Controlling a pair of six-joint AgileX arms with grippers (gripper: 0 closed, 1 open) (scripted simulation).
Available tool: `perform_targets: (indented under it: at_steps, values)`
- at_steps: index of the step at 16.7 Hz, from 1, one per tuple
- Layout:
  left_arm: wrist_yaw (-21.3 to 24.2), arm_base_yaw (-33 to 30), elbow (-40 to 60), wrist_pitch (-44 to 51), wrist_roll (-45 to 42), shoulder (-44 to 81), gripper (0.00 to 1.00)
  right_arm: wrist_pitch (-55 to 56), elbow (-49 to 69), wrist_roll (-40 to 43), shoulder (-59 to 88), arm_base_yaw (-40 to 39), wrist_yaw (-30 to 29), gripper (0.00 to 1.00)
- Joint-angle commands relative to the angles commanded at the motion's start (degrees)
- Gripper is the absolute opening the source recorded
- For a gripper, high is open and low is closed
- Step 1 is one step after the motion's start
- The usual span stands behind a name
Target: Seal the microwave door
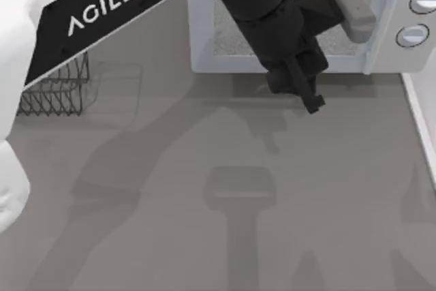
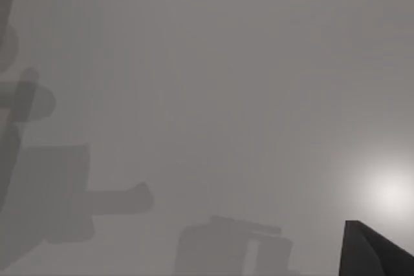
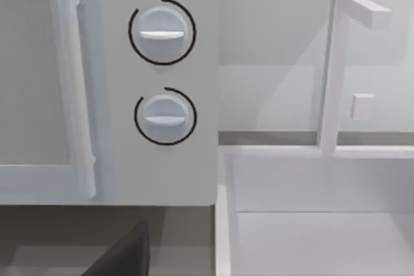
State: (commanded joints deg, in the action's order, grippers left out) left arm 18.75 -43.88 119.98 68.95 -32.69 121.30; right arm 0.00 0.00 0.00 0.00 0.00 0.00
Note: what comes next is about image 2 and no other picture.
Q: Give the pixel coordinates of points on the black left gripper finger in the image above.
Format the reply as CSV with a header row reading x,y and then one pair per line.
x,y
372,256

